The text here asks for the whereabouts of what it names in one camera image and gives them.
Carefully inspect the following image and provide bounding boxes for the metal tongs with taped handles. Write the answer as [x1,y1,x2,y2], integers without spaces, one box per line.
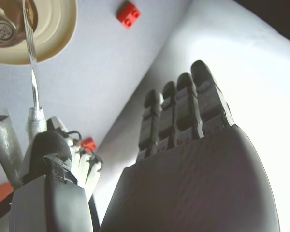
[0,0,48,189]

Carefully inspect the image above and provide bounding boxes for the brown cupcake toy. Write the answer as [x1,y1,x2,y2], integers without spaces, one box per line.
[0,0,39,48]

